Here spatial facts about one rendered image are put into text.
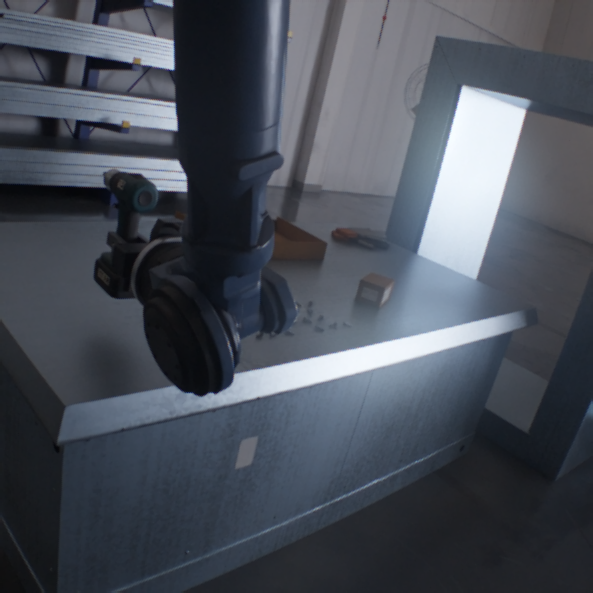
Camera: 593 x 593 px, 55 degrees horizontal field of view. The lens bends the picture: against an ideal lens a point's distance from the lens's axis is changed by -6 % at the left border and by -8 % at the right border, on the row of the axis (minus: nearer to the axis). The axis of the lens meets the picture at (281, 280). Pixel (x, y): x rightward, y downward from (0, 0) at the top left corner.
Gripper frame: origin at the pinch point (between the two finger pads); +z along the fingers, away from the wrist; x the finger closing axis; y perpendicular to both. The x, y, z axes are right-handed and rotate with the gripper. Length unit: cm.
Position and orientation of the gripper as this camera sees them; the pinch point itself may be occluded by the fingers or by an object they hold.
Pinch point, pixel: (126, 240)
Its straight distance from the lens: 119.9
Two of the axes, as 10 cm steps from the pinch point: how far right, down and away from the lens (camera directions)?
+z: -6.1, -3.7, 7.0
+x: 7.6, -0.3, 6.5
